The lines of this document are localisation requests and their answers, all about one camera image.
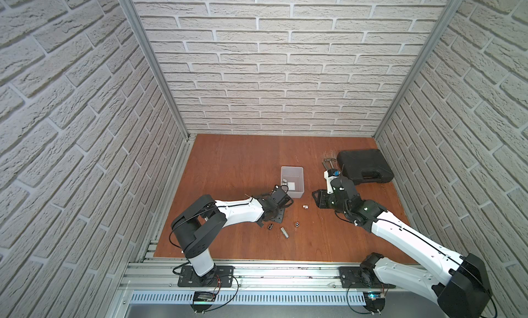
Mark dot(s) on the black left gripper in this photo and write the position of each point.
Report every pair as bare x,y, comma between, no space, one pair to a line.
278,196

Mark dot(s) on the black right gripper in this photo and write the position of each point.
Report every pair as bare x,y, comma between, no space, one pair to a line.
320,200

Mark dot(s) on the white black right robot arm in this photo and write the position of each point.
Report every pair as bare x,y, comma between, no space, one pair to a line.
458,284

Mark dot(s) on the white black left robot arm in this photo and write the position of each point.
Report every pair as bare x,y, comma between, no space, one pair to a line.
197,227

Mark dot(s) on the long silver socket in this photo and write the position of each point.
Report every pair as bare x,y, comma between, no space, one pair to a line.
284,232

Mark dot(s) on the translucent plastic storage box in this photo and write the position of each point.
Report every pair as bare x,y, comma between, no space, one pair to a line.
295,180

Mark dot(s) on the black plastic tool case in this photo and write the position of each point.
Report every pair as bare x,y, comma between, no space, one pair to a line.
365,166

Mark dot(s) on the grey pipe wrench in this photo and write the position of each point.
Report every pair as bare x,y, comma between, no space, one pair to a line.
327,164

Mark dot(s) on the right controller board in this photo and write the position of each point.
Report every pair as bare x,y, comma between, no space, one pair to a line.
374,302

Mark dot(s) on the controller board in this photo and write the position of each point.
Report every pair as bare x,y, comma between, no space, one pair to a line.
202,301
374,302

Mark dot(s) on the left controller board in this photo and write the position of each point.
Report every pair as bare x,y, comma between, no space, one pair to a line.
202,301

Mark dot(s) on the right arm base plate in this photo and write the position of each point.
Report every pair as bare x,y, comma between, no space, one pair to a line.
356,277

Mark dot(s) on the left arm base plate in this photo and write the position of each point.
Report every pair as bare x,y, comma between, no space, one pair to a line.
219,276

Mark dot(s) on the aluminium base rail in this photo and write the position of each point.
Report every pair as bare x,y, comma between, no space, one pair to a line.
254,283

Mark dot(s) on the aluminium frame rail left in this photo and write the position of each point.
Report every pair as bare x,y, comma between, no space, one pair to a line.
147,228

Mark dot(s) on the aluminium frame post right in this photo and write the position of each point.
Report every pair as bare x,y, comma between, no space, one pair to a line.
427,49

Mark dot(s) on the aluminium frame post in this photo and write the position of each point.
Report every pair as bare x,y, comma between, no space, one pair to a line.
142,39
427,49

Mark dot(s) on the aluminium frame post left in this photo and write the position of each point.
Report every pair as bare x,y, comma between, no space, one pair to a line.
142,39

